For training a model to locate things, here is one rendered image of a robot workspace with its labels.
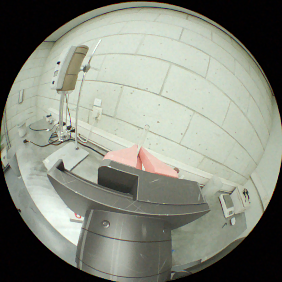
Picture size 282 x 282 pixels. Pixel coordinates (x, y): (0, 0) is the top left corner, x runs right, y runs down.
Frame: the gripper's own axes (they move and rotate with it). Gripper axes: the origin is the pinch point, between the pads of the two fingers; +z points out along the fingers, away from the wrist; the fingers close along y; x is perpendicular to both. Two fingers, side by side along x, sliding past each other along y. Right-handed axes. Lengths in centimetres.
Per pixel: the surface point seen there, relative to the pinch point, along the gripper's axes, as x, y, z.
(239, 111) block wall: -31, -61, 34
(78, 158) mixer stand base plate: 35, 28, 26
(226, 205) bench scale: 29, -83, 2
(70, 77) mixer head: -8.6, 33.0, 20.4
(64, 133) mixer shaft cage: 18.9, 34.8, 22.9
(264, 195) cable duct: -3, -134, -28
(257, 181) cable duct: -1, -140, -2
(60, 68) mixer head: -12.5, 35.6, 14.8
